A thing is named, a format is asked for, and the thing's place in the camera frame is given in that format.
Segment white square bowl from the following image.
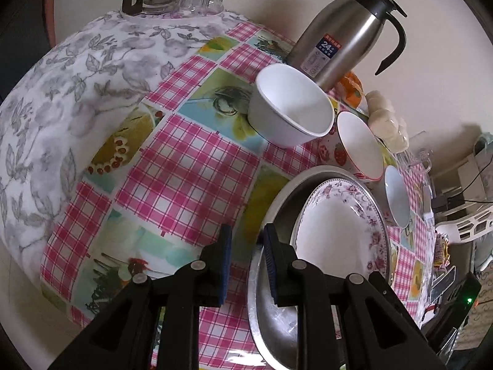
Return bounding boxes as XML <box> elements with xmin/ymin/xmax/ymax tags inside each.
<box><xmin>247</xmin><ymin>64</ymin><xmax>335</xmax><ymax>149</ymax></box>

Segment stainless steel round plate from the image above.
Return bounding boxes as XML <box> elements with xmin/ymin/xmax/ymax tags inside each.
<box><xmin>248</xmin><ymin>165</ymin><xmax>393</xmax><ymax>360</ymax></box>

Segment black power adapter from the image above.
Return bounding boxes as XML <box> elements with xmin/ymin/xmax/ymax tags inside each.
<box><xmin>433</xmin><ymin>195</ymin><xmax>465</xmax><ymax>213</ymax></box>

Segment clear glass mug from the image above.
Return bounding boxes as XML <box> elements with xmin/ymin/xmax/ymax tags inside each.
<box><xmin>401</xmin><ymin>148</ymin><xmax>434</xmax><ymax>176</ymax></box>

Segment stainless steel thermos jug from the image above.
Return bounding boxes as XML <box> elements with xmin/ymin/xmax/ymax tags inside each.
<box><xmin>283</xmin><ymin>0</ymin><xmax>408</xmax><ymax>91</ymax></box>

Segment teal cloth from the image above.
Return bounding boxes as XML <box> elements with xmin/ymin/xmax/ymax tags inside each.
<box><xmin>474</xmin><ymin>133</ymin><xmax>493</xmax><ymax>155</ymax></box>

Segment white slotted plastic stool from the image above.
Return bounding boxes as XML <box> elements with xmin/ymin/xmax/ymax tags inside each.
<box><xmin>435</xmin><ymin>205</ymin><xmax>493</xmax><ymax>246</ymax></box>

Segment small white box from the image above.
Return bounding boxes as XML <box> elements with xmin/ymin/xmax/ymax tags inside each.
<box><xmin>422</xmin><ymin>185</ymin><xmax>435</xmax><ymax>220</ymax></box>

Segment pink checked tablecloth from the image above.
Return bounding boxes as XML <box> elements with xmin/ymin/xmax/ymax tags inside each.
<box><xmin>40</xmin><ymin>21</ymin><xmax>438</xmax><ymax>367</ymax></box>

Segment bag of steamed buns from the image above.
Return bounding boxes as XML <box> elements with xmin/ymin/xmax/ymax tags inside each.
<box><xmin>366</xmin><ymin>90</ymin><xmax>409</xmax><ymax>154</ymax></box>

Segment orange snack packet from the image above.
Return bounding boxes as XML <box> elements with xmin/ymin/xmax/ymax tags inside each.
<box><xmin>339</xmin><ymin>71</ymin><xmax>366</xmax><ymax>114</ymax></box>

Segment black cable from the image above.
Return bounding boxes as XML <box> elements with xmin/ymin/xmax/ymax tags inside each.
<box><xmin>462</xmin><ymin>154</ymin><xmax>493</xmax><ymax>206</ymax></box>

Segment grey floral cloth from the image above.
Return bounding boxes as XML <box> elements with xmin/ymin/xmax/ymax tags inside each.
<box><xmin>0</xmin><ymin>10</ymin><xmax>247</xmax><ymax>274</ymax></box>

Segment strawberry print bowl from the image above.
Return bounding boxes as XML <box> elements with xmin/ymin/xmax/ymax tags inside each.
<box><xmin>319</xmin><ymin>111</ymin><xmax>385</xmax><ymax>183</ymax></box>

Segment colourful snack packets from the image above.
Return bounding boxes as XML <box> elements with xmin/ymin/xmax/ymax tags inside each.
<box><xmin>434</xmin><ymin>235</ymin><xmax>450</xmax><ymax>269</ymax></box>

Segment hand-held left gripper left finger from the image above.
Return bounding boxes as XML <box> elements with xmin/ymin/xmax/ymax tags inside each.
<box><xmin>48</xmin><ymin>224</ymin><xmax>234</xmax><ymax>370</ymax></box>

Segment round plate pink floral rim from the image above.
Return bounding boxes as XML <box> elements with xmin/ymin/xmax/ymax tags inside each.
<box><xmin>290</xmin><ymin>179</ymin><xmax>389</xmax><ymax>283</ymax></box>

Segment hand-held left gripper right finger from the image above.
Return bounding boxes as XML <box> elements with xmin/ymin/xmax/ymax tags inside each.
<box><xmin>263</xmin><ymin>223</ymin><xmax>457</xmax><ymax>370</ymax></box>

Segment salmon pink frame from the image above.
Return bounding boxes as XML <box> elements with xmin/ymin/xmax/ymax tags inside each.
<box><xmin>49</xmin><ymin>0</ymin><xmax>59</xmax><ymax>47</ymax></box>

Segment small white bowl floral outside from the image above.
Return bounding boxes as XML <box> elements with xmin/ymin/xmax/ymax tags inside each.
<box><xmin>375</xmin><ymin>165</ymin><xmax>412</xmax><ymax>229</ymax></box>

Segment white round tray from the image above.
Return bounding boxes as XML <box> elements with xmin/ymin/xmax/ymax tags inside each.
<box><xmin>123</xmin><ymin>6</ymin><xmax>228</xmax><ymax>21</ymax></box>

